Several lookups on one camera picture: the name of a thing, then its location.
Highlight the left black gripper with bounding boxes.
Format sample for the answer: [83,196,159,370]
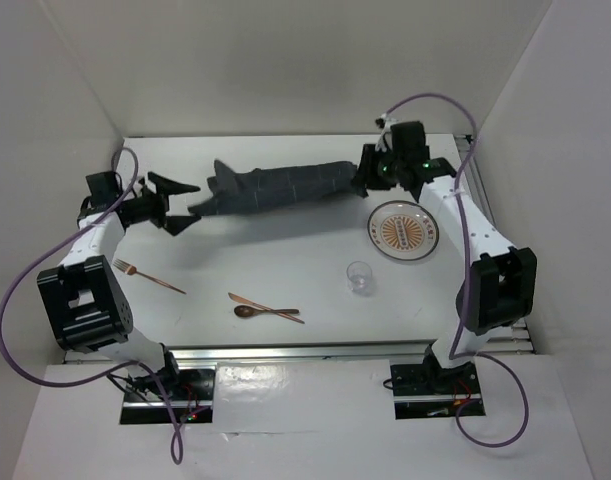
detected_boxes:
[118,171,199,235]

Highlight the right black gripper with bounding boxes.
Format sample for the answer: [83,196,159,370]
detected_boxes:
[349,143,404,191]

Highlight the dark grey checked cloth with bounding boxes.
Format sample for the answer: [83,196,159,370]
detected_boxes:
[188,159,358,217]

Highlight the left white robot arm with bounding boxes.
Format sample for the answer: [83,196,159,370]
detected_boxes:
[37,171,198,399]

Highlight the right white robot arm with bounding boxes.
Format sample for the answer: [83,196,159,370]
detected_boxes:
[352,115,537,392]

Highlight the patterned glass plate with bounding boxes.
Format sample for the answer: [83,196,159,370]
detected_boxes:
[367,201,439,262]

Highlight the copper fork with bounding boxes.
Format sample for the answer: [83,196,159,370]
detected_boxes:
[113,259,186,295]

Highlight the clear plastic cup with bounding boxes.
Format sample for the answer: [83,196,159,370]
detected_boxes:
[346,261,374,296]

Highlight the copper knife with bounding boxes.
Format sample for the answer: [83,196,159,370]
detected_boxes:
[228,292,304,324]

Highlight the dark wooden spoon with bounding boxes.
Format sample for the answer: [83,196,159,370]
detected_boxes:
[234,305,300,318]

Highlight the front aluminium rail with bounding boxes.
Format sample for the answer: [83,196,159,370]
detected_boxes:
[64,330,534,365]

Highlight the aluminium rail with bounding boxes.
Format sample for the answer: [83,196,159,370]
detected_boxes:
[64,330,534,365]
[454,133,531,346]

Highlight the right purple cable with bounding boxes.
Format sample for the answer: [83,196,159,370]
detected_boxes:
[384,92,531,446]

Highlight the purple cable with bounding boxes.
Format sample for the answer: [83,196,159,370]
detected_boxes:
[384,92,531,446]
[0,147,186,466]

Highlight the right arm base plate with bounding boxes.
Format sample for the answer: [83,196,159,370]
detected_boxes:
[382,364,486,420]

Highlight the right aluminium rail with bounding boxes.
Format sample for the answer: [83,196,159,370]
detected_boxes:
[454,133,531,346]

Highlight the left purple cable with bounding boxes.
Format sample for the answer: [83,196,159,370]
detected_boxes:
[0,147,186,466]

